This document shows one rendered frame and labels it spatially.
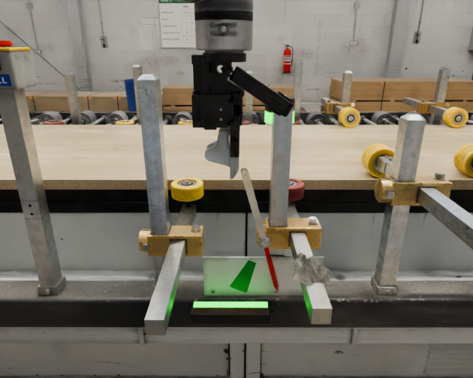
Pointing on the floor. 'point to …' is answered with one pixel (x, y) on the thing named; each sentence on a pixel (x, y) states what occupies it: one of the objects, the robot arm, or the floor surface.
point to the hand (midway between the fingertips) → (236, 171)
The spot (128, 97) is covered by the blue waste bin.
